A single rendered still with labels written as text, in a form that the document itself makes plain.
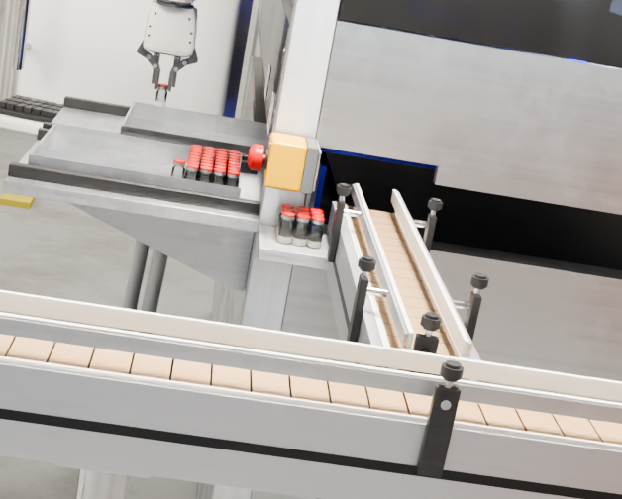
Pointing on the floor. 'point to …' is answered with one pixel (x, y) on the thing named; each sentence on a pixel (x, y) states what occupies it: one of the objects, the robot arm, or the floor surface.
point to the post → (308, 30)
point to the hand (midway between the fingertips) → (163, 79)
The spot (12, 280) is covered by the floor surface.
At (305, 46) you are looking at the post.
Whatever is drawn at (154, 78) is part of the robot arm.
